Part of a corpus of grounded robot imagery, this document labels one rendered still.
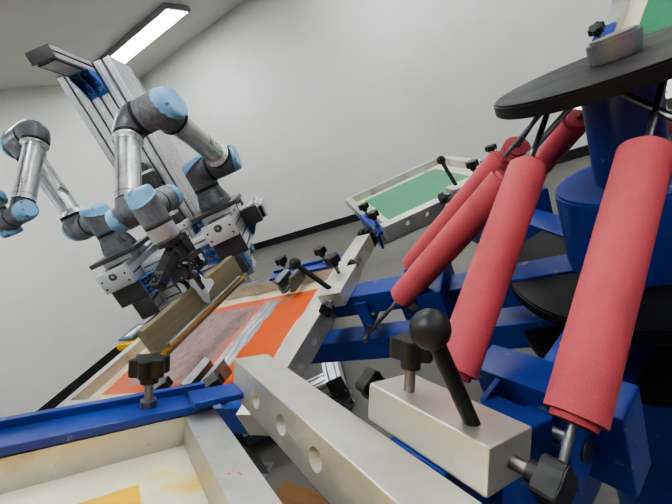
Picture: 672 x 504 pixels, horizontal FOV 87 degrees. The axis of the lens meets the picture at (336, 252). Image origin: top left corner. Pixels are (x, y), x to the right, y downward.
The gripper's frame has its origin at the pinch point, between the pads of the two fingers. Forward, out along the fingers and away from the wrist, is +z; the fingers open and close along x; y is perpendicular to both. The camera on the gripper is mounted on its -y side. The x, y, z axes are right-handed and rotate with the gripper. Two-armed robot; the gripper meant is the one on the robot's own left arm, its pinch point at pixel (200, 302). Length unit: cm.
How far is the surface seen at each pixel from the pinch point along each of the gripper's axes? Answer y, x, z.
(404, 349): -41, -75, -12
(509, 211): -18, -84, -13
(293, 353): -20.2, -42.3, 4.7
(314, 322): -10.8, -42.7, 4.8
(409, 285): -9, -65, 1
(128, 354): -5.3, 40.2, 11.2
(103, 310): 147, 351, 57
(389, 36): 380, -1, -81
